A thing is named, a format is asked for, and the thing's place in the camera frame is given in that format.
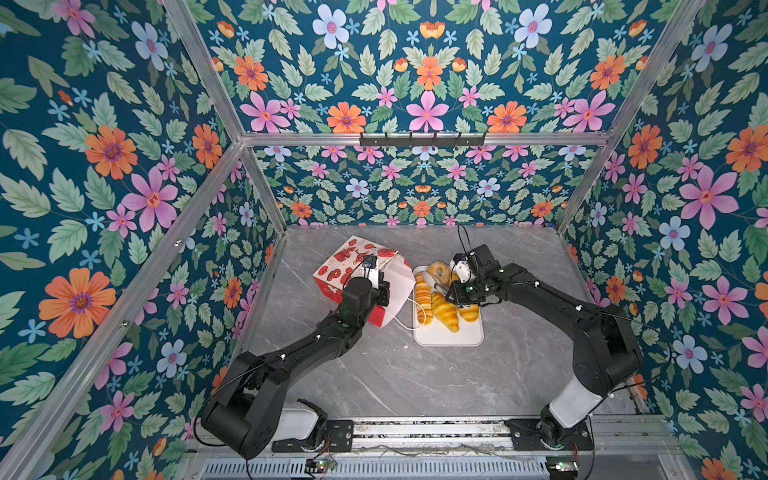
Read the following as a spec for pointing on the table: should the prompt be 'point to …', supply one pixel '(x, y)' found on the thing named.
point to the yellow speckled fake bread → (446, 311)
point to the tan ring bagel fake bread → (441, 271)
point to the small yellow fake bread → (470, 314)
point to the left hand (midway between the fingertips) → (386, 267)
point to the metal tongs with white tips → (442, 288)
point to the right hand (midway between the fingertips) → (450, 294)
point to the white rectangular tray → (436, 334)
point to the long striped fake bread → (424, 300)
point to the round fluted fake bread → (455, 276)
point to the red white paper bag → (346, 262)
